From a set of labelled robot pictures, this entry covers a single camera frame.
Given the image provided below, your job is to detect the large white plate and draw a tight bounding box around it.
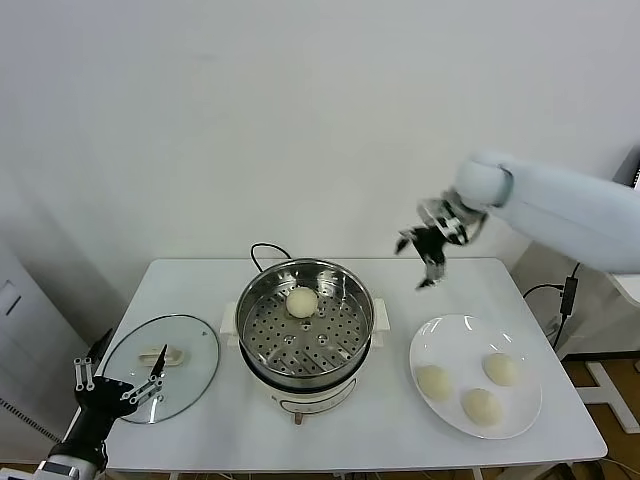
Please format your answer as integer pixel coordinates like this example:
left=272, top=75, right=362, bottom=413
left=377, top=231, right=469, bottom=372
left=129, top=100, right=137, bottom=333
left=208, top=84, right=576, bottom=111
left=408, top=313, right=544, bottom=441

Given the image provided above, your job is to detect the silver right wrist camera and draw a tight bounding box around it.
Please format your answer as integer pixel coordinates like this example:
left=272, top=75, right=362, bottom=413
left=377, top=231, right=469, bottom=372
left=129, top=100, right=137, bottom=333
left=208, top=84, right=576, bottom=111
left=418, top=196, right=474, bottom=247

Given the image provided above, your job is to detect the black cable with adapter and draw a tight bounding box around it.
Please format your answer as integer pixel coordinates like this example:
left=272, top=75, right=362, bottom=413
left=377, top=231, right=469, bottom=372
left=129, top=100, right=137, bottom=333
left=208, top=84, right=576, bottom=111
left=522, top=262, right=581, bottom=351

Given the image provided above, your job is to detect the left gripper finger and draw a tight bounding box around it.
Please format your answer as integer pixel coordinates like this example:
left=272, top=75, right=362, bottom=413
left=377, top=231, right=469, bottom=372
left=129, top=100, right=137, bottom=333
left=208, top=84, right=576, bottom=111
left=120, top=343, right=169, bottom=404
left=73, top=328, right=114, bottom=392

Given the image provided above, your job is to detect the white steamed baozi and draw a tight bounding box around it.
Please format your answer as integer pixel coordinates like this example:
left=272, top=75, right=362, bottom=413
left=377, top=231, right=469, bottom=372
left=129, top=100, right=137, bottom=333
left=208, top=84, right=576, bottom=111
left=285, top=287, right=319, bottom=320
left=460, top=387, right=503, bottom=426
left=482, top=352, right=519, bottom=387
left=416, top=364, right=454, bottom=401

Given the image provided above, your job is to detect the round glass pot lid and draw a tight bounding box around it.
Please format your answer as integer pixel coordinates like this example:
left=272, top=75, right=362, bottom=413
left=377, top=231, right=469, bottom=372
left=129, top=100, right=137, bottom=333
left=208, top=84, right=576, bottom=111
left=101, top=313, right=222, bottom=425

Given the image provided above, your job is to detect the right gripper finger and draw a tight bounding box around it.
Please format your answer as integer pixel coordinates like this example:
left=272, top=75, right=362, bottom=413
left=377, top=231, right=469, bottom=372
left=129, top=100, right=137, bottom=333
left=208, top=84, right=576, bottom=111
left=414, top=258, right=447, bottom=291
left=396, top=225, right=424, bottom=254

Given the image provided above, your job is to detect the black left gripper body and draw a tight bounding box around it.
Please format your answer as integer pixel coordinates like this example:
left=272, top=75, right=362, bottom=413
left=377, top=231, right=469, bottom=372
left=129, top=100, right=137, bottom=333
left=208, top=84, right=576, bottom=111
left=74, top=377, right=136, bottom=427

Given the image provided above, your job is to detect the perforated steel steamer basket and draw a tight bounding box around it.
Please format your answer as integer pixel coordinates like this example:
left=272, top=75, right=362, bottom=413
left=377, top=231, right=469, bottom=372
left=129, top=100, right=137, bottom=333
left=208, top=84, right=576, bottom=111
left=234, top=258, right=375, bottom=387

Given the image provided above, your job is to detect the white desk foot frame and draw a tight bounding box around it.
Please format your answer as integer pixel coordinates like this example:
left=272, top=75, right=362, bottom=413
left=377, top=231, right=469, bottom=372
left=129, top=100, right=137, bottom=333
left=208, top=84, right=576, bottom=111
left=582, top=362, right=640, bottom=434

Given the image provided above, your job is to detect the white floor cabinet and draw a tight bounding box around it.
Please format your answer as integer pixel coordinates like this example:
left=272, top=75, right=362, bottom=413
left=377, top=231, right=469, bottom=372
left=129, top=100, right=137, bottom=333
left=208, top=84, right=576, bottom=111
left=0, top=239, right=104, bottom=451

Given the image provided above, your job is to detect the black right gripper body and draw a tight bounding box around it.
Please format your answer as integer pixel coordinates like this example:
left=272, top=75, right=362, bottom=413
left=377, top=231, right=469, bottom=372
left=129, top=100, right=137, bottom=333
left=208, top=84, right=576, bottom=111
left=412, top=224, right=451, bottom=266

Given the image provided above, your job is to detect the black cooker power cord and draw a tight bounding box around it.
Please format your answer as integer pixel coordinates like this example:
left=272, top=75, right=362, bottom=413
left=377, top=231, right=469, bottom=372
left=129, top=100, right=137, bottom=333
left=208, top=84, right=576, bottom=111
left=249, top=243, right=294, bottom=274

